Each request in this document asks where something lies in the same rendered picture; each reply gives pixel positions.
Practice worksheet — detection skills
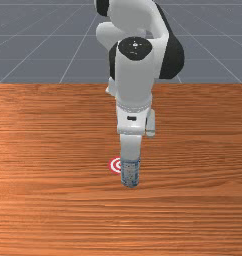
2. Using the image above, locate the clear bottle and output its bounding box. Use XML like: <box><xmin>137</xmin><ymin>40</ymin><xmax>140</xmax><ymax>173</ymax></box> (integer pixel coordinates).
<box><xmin>120</xmin><ymin>158</ymin><xmax>141</xmax><ymax>189</ymax></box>

